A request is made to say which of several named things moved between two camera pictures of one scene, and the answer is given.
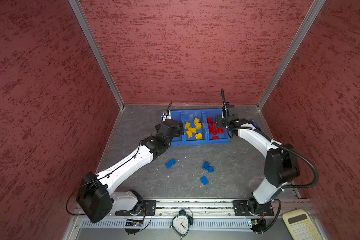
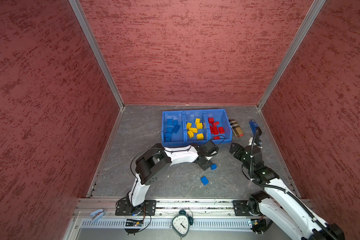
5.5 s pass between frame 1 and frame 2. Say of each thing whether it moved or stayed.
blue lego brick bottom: stayed
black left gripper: moved
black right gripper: moved
